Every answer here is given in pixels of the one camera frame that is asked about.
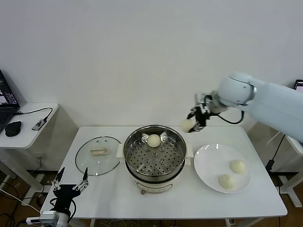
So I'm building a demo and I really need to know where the glass lid with cream handle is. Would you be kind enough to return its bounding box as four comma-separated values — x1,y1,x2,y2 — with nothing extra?
75,136,122,177

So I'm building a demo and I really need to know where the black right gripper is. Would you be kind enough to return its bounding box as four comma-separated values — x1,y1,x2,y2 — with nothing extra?
187,107,211,133

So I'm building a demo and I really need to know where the white side table with label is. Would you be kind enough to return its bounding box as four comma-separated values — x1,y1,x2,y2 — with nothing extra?
276,134,303,209

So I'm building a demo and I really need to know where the white floor cable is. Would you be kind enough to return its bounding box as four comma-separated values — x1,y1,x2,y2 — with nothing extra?
0,188,42,213

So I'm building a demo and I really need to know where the black laptop power cable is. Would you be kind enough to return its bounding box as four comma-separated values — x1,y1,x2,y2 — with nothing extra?
265,134,286,173

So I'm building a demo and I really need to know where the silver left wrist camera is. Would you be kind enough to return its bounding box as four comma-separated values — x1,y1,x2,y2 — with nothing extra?
26,211,59,225

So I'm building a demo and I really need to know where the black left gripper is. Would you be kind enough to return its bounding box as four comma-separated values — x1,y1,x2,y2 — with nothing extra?
51,167,90,211

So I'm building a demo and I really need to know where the black computer mouse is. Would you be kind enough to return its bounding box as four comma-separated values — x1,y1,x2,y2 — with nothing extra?
5,120,22,137

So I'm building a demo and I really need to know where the stainless steel steamer basket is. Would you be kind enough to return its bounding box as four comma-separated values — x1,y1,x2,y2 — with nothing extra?
123,124,187,181

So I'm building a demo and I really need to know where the silver usb hub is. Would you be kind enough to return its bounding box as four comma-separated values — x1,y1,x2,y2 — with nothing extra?
32,117,48,131

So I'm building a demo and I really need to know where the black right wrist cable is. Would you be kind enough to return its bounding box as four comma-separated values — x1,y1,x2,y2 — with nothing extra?
208,110,245,124

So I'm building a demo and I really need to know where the white side table with mouse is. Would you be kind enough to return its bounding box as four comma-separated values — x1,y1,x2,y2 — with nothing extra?
0,102,60,205

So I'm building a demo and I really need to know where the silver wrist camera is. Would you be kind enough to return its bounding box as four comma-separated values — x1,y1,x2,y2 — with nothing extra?
26,211,59,225
194,93,209,112

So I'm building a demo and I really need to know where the white laptop cable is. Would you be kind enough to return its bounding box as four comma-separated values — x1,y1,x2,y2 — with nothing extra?
265,132,281,148

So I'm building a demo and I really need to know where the black usb hub cable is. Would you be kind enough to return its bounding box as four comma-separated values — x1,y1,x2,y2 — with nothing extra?
15,107,53,121

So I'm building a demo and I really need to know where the white steamed baozi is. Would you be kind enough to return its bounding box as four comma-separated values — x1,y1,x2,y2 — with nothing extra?
230,159,247,175
218,174,237,190
181,119,195,133
146,133,162,148

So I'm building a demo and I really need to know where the white round plate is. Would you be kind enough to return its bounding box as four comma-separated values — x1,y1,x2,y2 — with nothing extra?
194,143,252,194

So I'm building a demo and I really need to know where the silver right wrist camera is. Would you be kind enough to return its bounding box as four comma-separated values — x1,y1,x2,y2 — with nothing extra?
194,93,209,112

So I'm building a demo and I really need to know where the black laptop beside mouse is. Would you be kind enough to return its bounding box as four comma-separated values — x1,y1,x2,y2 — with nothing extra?
0,69,21,133

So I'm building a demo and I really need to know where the cream electric cooker pot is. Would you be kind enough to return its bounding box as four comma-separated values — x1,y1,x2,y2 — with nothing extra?
117,143,195,196

